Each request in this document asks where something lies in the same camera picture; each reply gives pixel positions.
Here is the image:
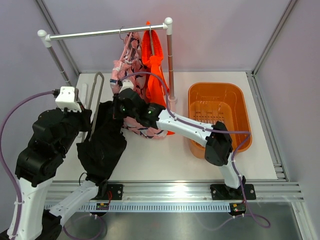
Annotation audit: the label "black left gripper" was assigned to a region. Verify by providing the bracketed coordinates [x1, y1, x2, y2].
[57, 101, 94, 155]

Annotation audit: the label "pink patterned shorts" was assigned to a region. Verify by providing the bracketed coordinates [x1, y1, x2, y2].
[110, 31, 168, 141]

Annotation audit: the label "black shorts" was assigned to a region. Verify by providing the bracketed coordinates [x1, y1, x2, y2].
[76, 101, 127, 184]

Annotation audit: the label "grey clothes hanger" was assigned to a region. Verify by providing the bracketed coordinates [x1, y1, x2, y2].
[87, 71, 105, 140]

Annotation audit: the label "pink clothes hanger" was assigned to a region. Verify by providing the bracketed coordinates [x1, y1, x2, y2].
[119, 32, 133, 61]

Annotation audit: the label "orange shorts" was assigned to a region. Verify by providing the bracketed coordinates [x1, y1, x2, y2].
[141, 20, 177, 136]

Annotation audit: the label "brown clothes hanger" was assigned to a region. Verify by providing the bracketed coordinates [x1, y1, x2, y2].
[149, 25, 155, 56]

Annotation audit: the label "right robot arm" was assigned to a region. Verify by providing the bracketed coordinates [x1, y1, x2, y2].
[113, 88, 246, 201]

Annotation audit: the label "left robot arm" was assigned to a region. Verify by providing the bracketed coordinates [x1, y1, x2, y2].
[7, 108, 108, 240]

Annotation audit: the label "orange plastic basket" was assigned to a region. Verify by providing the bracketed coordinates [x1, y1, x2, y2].
[187, 82, 253, 160]

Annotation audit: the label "white silver clothes rack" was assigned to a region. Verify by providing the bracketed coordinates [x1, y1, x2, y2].
[37, 17, 177, 110]

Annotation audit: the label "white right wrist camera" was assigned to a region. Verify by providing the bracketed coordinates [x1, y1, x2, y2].
[118, 79, 134, 94]

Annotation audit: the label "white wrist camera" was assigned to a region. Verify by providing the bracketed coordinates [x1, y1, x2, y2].
[55, 86, 84, 113]
[118, 79, 134, 94]

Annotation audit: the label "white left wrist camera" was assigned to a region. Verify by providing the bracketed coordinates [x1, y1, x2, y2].
[55, 86, 84, 113]

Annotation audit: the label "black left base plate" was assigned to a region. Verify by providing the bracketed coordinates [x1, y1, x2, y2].
[92, 183, 123, 201]

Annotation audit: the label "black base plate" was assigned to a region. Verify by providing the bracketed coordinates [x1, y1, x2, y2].
[92, 183, 123, 201]
[210, 184, 257, 201]

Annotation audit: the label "white slotted cable duct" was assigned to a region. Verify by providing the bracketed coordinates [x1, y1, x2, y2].
[44, 201, 232, 213]

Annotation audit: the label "aluminium mounting rail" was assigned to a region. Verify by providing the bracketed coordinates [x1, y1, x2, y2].
[46, 181, 304, 202]

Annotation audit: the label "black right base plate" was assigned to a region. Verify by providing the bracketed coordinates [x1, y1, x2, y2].
[210, 184, 257, 201]

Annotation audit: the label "aluminium cage frame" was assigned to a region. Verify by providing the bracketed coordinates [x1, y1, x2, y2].
[37, 0, 320, 236]

